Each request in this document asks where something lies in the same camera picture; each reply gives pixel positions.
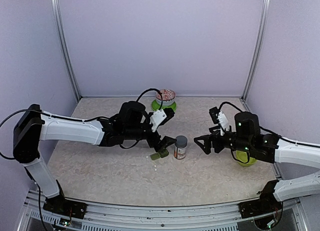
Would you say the right aluminium frame post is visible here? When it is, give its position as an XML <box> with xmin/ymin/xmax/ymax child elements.
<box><xmin>241</xmin><ymin>0</ymin><xmax>271</xmax><ymax>103</ymax></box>

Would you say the aluminium frame post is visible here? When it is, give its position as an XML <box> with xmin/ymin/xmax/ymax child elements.
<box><xmin>51</xmin><ymin>0</ymin><xmax>82</xmax><ymax>103</ymax></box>
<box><xmin>241</xmin><ymin>0</ymin><xmax>271</xmax><ymax>103</ymax></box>

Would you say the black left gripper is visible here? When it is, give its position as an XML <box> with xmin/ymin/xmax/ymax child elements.
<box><xmin>124</xmin><ymin>112</ymin><xmax>177</xmax><ymax>152</ymax></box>

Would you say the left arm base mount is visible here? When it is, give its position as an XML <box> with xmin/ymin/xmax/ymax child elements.
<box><xmin>43</xmin><ymin>196</ymin><xmax>88</xmax><ymax>219</ymax></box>

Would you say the lime green bowl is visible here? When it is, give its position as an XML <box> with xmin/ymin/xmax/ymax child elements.
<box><xmin>235</xmin><ymin>150</ymin><xmax>257</xmax><ymax>167</ymax></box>

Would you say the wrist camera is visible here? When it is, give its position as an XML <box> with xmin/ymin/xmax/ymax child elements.
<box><xmin>150</xmin><ymin>107</ymin><xmax>175</xmax><ymax>133</ymax></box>
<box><xmin>209</xmin><ymin>107</ymin><xmax>231</xmax><ymax>136</ymax></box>

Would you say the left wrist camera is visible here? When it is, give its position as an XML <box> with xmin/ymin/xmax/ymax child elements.
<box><xmin>150</xmin><ymin>107</ymin><xmax>175</xmax><ymax>133</ymax></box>

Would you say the front aluminium rail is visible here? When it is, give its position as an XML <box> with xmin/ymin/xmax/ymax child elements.
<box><xmin>16</xmin><ymin>189</ymin><xmax>311</xmax><ymax>231</ymax></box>

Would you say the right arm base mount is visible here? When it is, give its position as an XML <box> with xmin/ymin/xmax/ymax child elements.
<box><xmin>238</xmin><ymin>192</ymin><xmax>283</xmax><ymax>219</ymax></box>

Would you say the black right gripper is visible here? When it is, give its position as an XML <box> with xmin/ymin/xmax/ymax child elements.
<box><xmin>194</xmin><ymin>124</ymin><xmax>253</xmax><ymax>155</ymax></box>

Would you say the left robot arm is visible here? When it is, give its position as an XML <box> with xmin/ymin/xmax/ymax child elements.
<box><xmin>1</xmin><ymin>99</ymin><xmax>176</xmax><ymax>214</ymax></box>

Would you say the red patterned white bowl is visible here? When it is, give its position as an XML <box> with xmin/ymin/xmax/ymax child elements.
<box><xmin>155</xmin><ymin>89</ymin><xmax>176</xmax><ymax>107</ymax></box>

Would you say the left aluminium frame post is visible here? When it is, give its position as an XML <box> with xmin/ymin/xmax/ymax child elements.
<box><xmin>51</xmin><ymin>0</ymin><xmax>82</xmax><ymax>103</ymax></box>

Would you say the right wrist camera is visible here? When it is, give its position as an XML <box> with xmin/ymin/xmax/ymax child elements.
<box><xmin>209</xmin><ymin>107</ymin><xmax>231</xmax><ymax>136</ymax></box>

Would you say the amber bottle grey cap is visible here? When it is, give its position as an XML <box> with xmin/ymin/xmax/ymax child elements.
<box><xmin>174</xmin><ymin>135</ymin><xmax>188</xmax><ymax>160</ymax></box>

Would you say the green pill organizer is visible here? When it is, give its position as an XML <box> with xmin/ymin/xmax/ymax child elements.
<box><xmin>150</xmin><ymin>147</ymin><xmax>170</xmax><ymax>161</ymax></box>

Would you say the green plate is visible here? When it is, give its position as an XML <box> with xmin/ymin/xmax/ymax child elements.
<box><xmin>151</xmin><ymin>100</ymin><xmax>177</xmax><ymax>112</ymax></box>

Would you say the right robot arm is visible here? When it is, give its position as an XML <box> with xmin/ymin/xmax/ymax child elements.
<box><xmin>193</xmin><ymin>105</ymin><xmax>320</xmax><ymax>213</ymax></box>

